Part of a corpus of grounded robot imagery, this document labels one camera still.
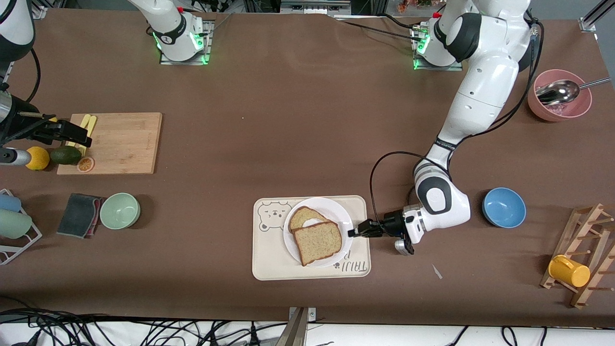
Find white round plate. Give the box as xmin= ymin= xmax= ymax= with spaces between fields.
xmin=283 ymin=197 xmax=355 ymax=268

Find plain brown bread slice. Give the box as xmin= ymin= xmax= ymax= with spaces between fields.
xmin=293 ymin=222 xmax=343 ymax=267

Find dark green avocado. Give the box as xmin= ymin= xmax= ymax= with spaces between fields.
xmin=50 ymin=146 xmax=83 ymax=165

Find lemon lower left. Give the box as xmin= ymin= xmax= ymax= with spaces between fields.
xmin=25 ymin=147 xmax=50 ymax=171

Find wooden cutting board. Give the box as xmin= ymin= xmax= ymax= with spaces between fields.
xmin=57 ymin=112 xmax=163 ymax=175

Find bread slice under egg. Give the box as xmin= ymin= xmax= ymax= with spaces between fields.
xmin=288 ymin=206 xmax=332 ymax=235

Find dark grey folded cloth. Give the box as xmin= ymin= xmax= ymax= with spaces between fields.
xmin=56 ymin=193 xmax=104 ymax=239

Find light blue cup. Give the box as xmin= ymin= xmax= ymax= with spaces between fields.
xmin=0 ymin=193 xmax=22 ymax=213

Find pale green bowl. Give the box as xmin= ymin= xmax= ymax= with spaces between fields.
xmin=99 ymin=193 xmax=141 ymax=230

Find pale green cup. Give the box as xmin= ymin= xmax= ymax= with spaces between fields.
xmin=0 ymin=210 xmax=33 ymax=240

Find cream bear print tray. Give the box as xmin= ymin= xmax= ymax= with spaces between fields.
xmin=252 ymin=195 xmax=372 ymax=281

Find blue bowl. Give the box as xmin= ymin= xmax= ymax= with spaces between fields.
xmin=482 ymin=187 xmax=527 ymax=229

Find yellow mug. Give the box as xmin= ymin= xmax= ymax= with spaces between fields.
xmin=548 ymin=255 xmax=591 ymax=288

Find wooden mug rack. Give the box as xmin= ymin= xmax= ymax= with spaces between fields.
xmin=540 ymin=203 xmax=615 ymax=309

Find pink bowl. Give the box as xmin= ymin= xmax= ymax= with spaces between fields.
xmin=528 ymin=69 xmax=592 ymax=122

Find metal ladle spoon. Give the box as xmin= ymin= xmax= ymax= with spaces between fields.
xmin=536 ymin=77 xmax=612 ymax=106

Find aluminium corner profile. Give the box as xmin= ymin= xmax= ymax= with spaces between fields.
xmin=578 ymin=0 xmax=615 ymax=33

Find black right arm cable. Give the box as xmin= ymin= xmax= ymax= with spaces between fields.
xmin=26 ymin=48 xmax=41 ymax=102

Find white wire rack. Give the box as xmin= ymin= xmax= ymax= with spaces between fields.
xmin=0 ymin=189 xmax=43 ymax=266

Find metal table clamp bracket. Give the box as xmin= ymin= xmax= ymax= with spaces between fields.
xmin=274 ymin=307 xmax=317 ymax=346

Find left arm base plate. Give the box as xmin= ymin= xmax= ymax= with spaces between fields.
xmin=412 ymin=24 xmax=464 ymax=72

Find black floor cable bundle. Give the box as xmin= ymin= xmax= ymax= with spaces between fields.
xmin=0 ymin=308 xmax=289 ymax=346

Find black cable on table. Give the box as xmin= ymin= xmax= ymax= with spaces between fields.
xmin=336 ymin=16 xmax=424 ymax=42

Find grey metal frame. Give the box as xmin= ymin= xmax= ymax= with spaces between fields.
xmin=280 ymin=0 xmax=352 ymax=15

